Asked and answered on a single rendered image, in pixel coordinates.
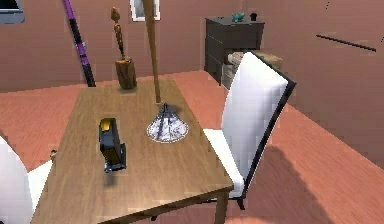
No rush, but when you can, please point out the wooden table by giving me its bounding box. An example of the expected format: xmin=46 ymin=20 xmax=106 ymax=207
xmin=30 ymin=78 xmax=234 ymax=224

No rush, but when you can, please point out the wooden baseball bat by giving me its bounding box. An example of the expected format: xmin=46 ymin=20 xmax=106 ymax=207
xmin=142 ymin=0 xmax=163 ymax=105

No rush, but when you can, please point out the brown wooden statue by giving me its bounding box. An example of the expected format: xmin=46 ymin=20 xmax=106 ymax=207
xmin=110 ymin=6 xmax=138 ymax=91

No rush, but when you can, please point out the dark grey chest of drawers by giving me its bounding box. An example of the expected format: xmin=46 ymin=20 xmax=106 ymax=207
xmin=204 ymin=16 xmax=266 ymax=91

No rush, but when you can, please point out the teal figurine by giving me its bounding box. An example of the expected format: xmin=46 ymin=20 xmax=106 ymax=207
xmin=231 ymin=12 xmax=246 ymax=24

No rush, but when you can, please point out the white framed window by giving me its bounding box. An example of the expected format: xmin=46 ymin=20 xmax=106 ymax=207
xmin=129 ymin=0 xmax=161 ymax=22

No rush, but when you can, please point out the purple and black pole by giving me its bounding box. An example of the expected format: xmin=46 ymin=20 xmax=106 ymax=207
xmin=62 ymin=0 xmax=97 ymax=88

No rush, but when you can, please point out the grey television set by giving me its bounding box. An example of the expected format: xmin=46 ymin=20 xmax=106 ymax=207
xmin=0 ymin=0 xmax=26 ymax=25

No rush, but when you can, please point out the white chair with black frame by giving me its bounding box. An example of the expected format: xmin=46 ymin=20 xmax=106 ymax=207
xmin=0 ymin=134 xmax=55 ymax=224
xmin=202 ymin=49 xmax=298 ymax=211

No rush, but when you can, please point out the thin black wall bar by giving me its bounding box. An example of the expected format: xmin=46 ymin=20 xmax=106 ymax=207
xmin=315 ymin=33 xmax=378 ymax=53

